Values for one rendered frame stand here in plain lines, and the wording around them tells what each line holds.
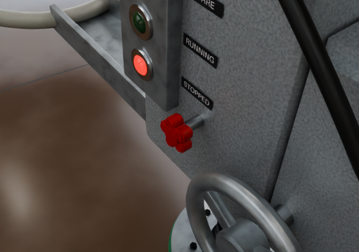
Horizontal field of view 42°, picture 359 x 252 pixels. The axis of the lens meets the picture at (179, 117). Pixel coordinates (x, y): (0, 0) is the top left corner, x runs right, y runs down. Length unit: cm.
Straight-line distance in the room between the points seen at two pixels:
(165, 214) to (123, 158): 35
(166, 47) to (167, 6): 4
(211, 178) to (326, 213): 10
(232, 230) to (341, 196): 10
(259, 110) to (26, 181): 172
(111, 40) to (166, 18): 44
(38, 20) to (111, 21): 13
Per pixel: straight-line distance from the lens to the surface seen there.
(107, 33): 86
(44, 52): 268
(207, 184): 40
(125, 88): 71
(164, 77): 45
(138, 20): 44
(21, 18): 87
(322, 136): 37
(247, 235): 41
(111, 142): 212
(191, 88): 45
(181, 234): 80
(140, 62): 47
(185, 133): 43
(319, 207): 42
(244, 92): 39
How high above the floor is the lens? 157
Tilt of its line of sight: 45 degrees down
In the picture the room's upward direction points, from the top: 3 degrees clockwise
